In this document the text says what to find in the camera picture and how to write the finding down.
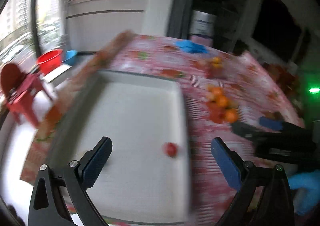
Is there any red plastic basin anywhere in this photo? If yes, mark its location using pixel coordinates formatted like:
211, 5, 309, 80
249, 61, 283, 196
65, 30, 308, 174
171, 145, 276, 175
36, 49, 63, 75

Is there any blue plastic basin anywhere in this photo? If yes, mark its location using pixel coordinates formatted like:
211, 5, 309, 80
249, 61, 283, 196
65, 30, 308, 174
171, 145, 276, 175
62, 50, 78, 66

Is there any orange fruit in bowl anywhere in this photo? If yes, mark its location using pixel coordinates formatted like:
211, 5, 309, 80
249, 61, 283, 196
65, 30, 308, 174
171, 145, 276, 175
211, 56, 222, 64

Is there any white cabinet counter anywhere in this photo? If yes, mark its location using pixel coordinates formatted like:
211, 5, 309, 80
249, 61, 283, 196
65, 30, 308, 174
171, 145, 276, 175
66, 0, 148, 52

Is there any red plastic chair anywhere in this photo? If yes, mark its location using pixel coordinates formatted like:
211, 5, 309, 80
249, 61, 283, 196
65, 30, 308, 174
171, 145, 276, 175
1, 63, 53, 128

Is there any white plastic bag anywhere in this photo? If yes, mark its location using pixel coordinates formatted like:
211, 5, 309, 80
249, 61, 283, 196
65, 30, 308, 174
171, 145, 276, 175
189, 10, 216, 37

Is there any pink strawberry pattern tablecloth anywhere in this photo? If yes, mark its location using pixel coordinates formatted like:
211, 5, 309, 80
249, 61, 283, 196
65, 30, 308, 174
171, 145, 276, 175
20, 31, 304, 225

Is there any blue gloved right hand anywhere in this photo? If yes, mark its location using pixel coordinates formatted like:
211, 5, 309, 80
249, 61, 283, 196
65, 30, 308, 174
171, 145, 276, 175
288, 170, 319, 216

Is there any orange tangerine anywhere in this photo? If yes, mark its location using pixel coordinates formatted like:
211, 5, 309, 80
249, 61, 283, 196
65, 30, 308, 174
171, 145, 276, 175
224, 108, 239, 123
207, 84, 223, 97
215, 95, 229, 108

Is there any clear glass fruit bowl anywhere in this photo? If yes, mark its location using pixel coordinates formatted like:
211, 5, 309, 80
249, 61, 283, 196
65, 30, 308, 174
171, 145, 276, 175
204, 58, 226, 79

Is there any small white stool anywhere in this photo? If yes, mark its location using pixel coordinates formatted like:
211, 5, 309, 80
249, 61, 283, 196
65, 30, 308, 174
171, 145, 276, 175
42, 63, 72, 87

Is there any white rectangular tray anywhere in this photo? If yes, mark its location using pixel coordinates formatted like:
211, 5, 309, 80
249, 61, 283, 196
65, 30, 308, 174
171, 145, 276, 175
47, 70, 191, 225

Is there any dark red cherry tomato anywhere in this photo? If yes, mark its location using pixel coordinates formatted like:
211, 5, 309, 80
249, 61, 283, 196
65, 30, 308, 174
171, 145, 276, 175
163, 142, 178, 158

